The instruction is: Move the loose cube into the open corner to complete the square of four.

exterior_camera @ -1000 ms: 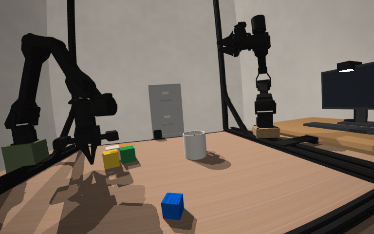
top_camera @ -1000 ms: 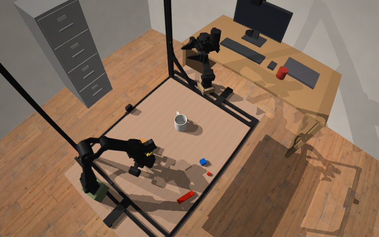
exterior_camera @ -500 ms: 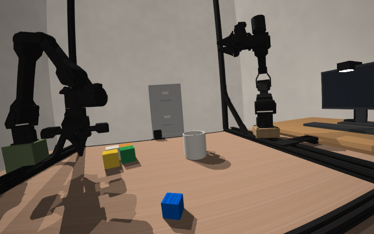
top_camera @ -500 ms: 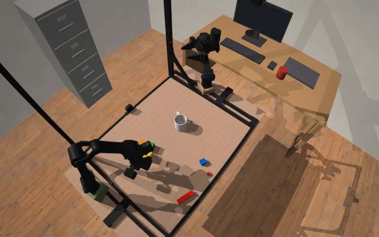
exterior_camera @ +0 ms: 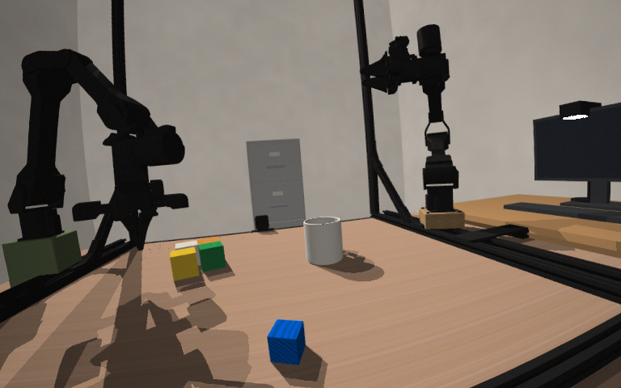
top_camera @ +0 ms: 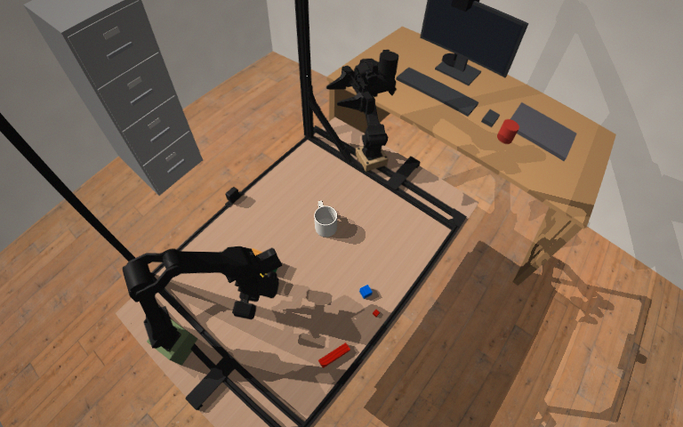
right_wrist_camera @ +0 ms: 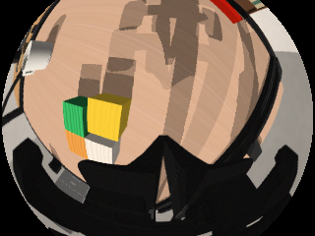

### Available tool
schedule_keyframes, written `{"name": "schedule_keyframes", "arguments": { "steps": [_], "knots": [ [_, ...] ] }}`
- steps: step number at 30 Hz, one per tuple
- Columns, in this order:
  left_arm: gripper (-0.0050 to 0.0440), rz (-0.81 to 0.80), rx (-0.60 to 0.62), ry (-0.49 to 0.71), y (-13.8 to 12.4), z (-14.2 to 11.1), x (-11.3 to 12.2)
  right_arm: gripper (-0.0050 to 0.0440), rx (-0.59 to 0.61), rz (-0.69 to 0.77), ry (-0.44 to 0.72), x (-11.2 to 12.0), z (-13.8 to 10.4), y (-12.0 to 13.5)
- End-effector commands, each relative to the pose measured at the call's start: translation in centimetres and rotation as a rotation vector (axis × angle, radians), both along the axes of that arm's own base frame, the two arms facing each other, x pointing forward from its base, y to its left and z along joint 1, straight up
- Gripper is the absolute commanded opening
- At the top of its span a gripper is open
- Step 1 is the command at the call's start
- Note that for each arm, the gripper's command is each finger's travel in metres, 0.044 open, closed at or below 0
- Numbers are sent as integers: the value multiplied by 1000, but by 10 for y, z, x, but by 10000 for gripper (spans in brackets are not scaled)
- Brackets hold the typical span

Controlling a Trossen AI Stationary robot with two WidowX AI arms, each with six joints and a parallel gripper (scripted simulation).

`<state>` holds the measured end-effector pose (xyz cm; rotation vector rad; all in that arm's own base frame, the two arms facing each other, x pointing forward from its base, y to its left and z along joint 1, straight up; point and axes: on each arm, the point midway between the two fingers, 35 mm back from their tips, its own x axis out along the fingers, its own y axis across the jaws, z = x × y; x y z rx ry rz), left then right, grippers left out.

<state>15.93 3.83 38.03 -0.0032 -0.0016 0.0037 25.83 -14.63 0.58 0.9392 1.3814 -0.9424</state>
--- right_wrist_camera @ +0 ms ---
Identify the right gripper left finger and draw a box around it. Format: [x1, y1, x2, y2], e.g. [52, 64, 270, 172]
[78, 135, 164, 219]

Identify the green cube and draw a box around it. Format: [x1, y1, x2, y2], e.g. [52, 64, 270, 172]
[63, 96, 90, 138]

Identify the grey cup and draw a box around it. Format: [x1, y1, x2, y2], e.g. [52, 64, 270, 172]
[23, 40, 53, 76]

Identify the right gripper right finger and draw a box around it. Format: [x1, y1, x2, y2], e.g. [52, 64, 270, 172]
[163, 135, 253, 218]

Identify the red rectangular bar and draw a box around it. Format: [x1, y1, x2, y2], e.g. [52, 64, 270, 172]
[210, 0, 242, 24]

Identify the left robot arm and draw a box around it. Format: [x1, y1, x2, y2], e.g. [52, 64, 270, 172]
[12, 47, 23, 65]

